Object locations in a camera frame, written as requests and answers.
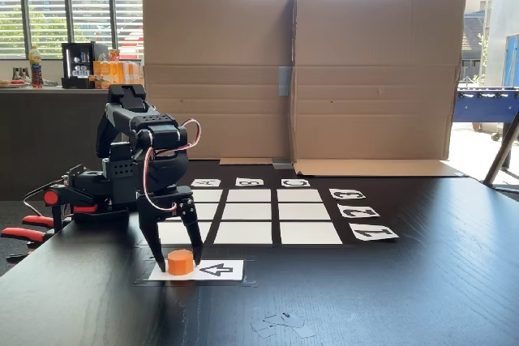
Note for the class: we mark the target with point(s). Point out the round orange token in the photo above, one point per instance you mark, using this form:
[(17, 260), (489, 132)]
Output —
[(180, 265)]

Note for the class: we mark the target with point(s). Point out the white nine-square paper grid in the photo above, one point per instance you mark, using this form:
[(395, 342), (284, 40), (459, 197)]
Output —
[(247, 232)]

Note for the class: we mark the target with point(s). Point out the letter A paper sheet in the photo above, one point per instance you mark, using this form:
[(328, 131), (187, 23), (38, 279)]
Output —
[(206, 182)]

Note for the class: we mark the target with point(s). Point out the letter B paper sheet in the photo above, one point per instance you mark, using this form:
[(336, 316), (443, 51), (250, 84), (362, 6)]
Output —
[(249, 182)]

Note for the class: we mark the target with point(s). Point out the white arrow paper sheet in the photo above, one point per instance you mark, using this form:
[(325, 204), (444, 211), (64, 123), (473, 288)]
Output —
[(238, 273)]

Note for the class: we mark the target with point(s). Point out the letter C paper sheet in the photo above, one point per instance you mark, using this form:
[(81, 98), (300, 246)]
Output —
[(295, 183)]

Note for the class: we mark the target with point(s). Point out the orange carton pack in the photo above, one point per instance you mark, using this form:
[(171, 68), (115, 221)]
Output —
[(113, 74)]

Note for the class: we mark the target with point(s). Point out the dark counter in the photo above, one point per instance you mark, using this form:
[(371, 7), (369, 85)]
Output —
[(40, 139)]

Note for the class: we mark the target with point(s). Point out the orange snack bag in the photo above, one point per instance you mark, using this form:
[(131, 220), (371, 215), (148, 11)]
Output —
[(114, 55)]

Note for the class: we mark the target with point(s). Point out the black mini fridge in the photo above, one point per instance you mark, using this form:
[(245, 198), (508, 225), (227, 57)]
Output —
[(77, 66)]

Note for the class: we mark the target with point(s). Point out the clear tape scraps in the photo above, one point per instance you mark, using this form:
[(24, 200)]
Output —
[(284, 321)]

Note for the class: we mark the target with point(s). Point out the grey tape strip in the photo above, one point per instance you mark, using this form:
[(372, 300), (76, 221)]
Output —
[(284, 80)]

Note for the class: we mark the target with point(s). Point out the number 3 paper sheet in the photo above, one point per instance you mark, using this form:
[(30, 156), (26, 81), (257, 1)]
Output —
[(347, 194)]

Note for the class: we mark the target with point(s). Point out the number 2 paper sheet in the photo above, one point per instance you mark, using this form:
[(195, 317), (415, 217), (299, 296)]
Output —
[(359, 211)]

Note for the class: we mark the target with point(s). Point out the yellow-label drink bottle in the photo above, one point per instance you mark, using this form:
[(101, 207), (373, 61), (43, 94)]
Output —
[(35, 66)]

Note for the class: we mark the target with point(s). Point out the green glass bottles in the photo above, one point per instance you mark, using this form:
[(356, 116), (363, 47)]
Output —
[(20, 74)]

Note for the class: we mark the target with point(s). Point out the plate with food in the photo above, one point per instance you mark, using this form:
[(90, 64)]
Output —
[(14, 83)]

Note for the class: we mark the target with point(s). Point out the number 1 paper sheet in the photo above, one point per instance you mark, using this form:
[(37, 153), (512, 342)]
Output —
[(374, 232)]

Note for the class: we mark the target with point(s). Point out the brown cardboard panel with flap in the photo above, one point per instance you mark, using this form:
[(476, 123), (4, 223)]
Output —
[(377, 38)]

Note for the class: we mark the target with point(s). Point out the blue foosball table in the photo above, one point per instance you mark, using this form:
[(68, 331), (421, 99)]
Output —
[(486, 107)]

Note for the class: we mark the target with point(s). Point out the slanted metal table leg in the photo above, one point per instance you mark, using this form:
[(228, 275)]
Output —
[(500, 151)]

